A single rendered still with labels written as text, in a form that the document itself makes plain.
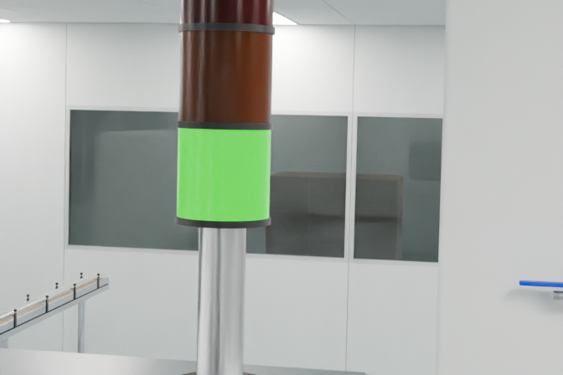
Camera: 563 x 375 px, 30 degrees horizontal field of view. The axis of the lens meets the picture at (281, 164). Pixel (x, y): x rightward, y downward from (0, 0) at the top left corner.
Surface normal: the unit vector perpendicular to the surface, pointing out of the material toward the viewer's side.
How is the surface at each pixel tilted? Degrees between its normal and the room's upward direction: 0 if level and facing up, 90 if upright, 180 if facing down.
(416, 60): 90
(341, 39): 90
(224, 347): 90
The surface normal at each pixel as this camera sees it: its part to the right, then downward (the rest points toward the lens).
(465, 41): -0.18, 0.05
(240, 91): 0.36, 0.06
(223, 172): 0.06, 0.05
